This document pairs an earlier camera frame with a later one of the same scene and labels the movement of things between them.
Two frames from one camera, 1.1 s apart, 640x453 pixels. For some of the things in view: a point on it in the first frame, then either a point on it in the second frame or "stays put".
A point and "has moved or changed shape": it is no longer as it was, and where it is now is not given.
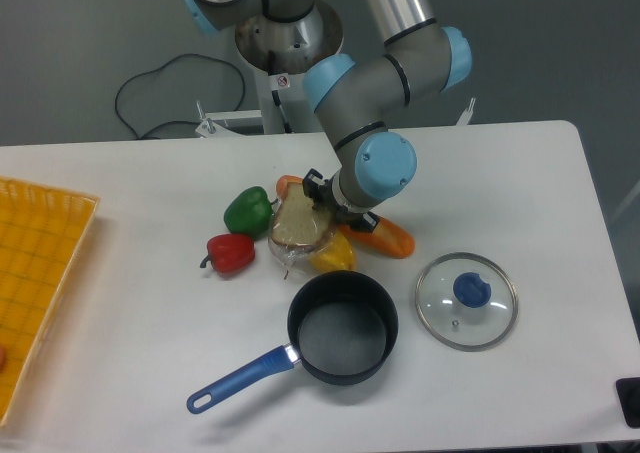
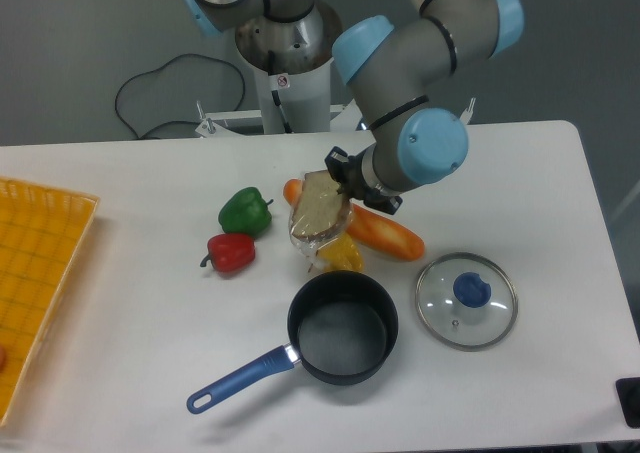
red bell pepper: x=229 y=252 stays put
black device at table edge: x=628 y=391 stays put
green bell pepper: x=250 y=212 stays put
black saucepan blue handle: x=342 y=328 stays put
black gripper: x=327 y=197 → x=346 y=171
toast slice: x=298 y=228 has moved or changed shape
